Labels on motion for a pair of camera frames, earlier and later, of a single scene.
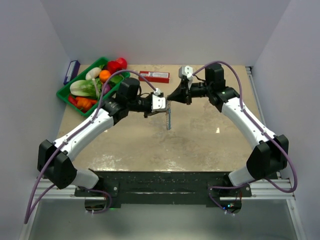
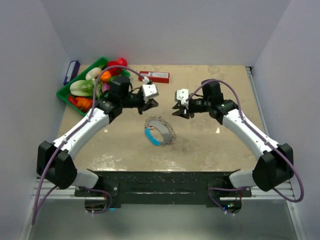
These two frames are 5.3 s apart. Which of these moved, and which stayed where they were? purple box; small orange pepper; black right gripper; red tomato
Moved: black right gripper
Stayed: purple box; red tomato; small orange pepper
